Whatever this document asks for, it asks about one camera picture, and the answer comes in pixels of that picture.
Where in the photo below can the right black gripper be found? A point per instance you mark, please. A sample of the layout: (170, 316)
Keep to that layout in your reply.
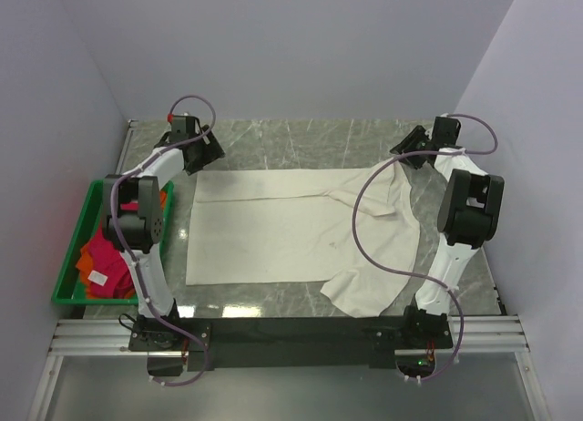
(407, 144)

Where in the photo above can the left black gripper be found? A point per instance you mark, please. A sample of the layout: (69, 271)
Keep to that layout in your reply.
(212, 152)

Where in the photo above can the white t shirt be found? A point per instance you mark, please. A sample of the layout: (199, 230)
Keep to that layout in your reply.
(352, 230)

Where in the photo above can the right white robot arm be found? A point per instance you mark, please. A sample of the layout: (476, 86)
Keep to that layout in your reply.
(467, 218)

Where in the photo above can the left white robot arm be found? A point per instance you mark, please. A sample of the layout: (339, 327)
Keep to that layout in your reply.
(132, 217)

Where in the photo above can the orange t shirt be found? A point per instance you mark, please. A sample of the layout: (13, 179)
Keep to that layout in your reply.
(84, 261)

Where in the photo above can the green plastic bin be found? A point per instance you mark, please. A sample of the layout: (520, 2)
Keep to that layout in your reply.
(69, 288)

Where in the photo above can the black base beam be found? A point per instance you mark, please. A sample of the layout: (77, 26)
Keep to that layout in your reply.
(293, 342)

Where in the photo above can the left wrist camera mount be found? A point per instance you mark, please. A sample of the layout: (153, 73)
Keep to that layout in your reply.
(177, 119)

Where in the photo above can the aluminium frame rail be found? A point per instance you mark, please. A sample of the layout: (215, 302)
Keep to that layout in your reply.
(105, 337)

